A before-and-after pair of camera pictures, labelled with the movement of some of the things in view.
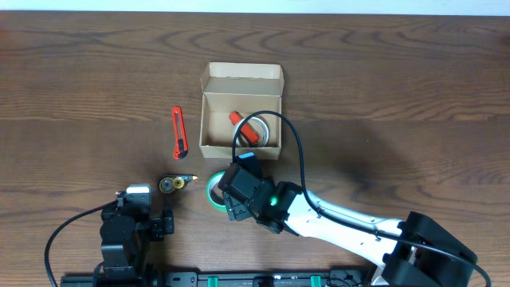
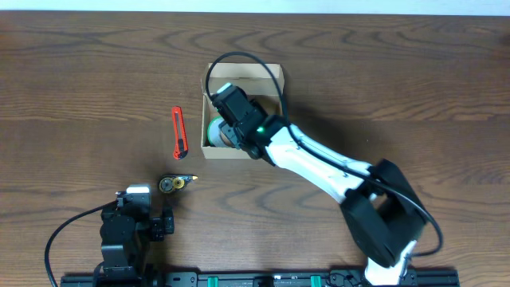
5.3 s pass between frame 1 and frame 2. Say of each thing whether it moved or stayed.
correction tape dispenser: stayed
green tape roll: moved
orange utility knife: stayed
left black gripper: stayed
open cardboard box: stayed
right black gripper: moved
